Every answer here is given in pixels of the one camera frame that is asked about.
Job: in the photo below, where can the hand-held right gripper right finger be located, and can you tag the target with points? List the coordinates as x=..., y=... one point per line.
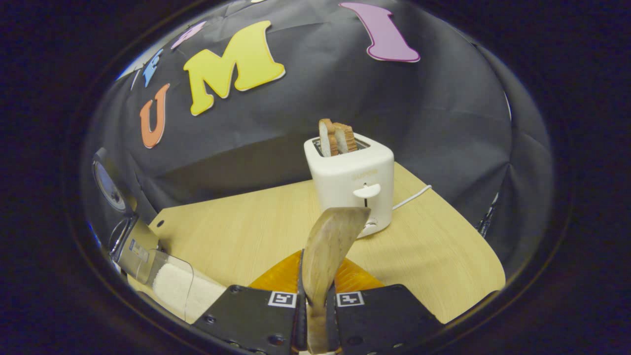
x=379, y=315

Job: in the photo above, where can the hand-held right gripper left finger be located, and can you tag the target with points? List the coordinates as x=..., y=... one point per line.
x=251, y=315

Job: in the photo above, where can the wooden spoon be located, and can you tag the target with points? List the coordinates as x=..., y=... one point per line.
x=328, y=246

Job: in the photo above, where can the grey silver rice cooker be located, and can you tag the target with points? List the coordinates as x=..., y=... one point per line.
x=138, y=246

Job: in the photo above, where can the white toaster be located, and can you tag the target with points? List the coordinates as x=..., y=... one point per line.
x=350, y=177

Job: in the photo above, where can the black backdrop cloth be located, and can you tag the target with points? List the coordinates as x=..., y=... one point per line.
x=296, y=113

